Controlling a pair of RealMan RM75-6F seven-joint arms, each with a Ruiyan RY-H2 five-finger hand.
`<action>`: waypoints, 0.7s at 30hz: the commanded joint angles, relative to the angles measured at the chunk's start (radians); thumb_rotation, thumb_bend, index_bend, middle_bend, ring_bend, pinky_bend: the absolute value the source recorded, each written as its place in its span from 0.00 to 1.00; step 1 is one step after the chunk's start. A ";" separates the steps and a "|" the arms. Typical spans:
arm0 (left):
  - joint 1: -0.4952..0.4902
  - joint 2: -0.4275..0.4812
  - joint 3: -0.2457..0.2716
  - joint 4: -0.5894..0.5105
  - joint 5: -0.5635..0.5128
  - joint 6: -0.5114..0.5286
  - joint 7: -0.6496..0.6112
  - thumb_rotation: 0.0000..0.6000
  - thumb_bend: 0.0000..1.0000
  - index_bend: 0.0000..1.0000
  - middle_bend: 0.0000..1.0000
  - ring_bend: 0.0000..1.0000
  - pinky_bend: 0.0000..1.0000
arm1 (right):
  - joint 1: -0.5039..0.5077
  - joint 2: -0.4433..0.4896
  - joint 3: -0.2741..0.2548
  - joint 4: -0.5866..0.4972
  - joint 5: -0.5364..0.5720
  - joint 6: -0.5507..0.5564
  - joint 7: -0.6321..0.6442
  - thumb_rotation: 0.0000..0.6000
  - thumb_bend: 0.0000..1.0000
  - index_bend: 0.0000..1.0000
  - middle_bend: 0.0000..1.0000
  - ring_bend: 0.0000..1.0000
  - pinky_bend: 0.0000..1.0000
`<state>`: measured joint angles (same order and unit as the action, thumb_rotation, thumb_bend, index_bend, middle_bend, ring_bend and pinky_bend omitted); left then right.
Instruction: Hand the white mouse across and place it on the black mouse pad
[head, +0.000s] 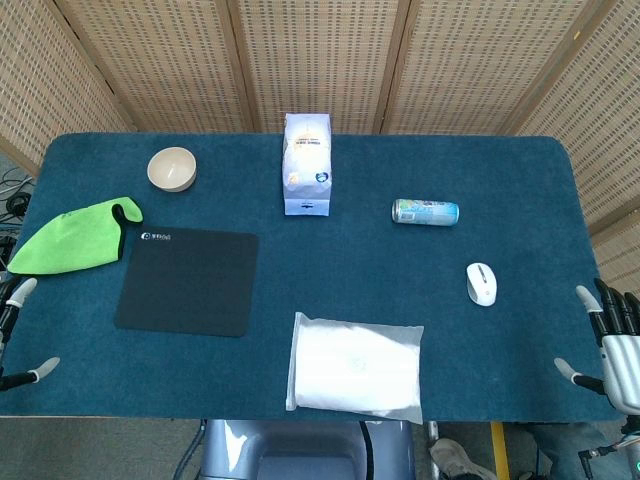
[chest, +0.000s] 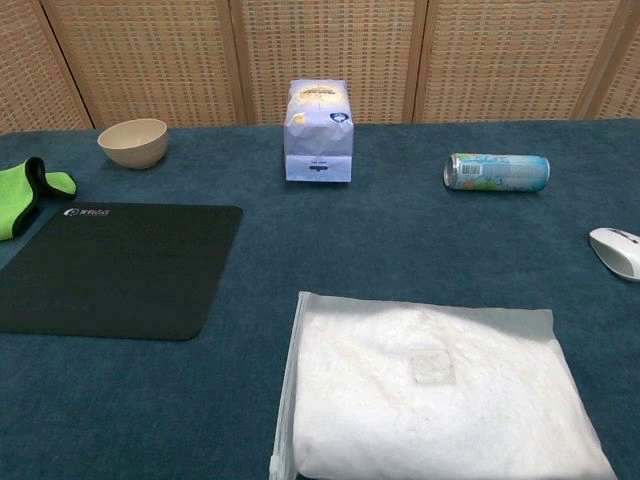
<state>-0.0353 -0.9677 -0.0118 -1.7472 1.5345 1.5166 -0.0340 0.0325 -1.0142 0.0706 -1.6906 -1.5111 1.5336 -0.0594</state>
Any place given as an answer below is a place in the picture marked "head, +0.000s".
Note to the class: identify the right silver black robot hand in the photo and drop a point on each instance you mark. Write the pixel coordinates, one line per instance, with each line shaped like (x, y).
(622, 360)

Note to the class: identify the white frosted plastic zip bag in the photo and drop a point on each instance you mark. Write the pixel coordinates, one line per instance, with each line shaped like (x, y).
(355, 367)

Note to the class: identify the beige bowl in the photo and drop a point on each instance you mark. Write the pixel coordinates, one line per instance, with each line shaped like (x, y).
(171, 170)

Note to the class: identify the white computer mouse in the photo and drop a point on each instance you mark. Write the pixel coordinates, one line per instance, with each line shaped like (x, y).
(481, 284)

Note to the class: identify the grey-blue robot torso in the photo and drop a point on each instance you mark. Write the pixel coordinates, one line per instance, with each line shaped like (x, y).
(305, 450)

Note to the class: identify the green cloth with black trim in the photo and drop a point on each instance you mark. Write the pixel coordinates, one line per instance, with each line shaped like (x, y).
(70, 240)

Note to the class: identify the person's blue jeans leg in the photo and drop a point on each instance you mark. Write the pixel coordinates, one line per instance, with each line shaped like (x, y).
(565, 450)

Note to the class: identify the woven bamboo folding screen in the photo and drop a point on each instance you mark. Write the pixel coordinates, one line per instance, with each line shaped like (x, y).
(320, 60)

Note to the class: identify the teal table mat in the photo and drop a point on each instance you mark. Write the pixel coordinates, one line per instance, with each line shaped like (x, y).
(400, 275)

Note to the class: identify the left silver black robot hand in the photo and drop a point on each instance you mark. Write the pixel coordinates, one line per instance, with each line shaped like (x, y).
(25, 287)

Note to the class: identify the pale lavender paper bag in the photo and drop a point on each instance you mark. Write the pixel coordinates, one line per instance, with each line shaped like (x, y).
(306, 170)

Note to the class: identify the light blue drink can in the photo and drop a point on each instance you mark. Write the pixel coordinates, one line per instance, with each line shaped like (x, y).
(425, 212)

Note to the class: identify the black mouse pad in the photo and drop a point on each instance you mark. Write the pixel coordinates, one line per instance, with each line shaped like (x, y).
(187, 282)

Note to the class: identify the yellow floor tape strip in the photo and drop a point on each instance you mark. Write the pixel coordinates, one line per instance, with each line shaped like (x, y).
(500, 450)

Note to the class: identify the person's grey shoe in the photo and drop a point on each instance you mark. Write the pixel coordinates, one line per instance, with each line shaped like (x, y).
(457, 457)

